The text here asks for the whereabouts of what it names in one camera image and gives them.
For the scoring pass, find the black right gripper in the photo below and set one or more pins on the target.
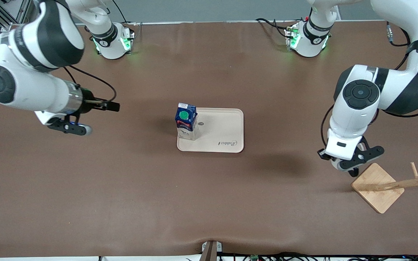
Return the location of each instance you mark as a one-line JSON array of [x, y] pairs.
[[88, 102]]

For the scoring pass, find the blue milk carton green cap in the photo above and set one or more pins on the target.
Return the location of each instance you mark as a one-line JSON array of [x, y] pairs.
[[185, 125]]

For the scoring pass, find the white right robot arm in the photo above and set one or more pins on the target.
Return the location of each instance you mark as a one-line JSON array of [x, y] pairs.
[[31, 94]]

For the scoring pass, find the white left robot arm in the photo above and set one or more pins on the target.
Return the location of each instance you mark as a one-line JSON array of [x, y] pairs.
[[350, 119]]

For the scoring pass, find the wooden cup rack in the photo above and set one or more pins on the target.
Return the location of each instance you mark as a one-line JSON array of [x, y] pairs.
[[376, 195]]

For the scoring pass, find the brown table cover mat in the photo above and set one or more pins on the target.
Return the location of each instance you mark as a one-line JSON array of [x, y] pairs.
[[122, 181]]

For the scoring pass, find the beige plastic tray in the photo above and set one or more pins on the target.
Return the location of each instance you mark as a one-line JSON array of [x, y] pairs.
[[216, 134]]

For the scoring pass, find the small green circuit board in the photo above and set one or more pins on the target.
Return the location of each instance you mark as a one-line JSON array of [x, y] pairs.
[[254, 258]]

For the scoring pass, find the aluminium frame profile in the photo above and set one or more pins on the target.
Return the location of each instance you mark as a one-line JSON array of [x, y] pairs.
[[24, 9]]

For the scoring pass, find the brown camera mount post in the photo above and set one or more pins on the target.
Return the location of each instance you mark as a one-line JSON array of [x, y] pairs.
[[210, 252]]

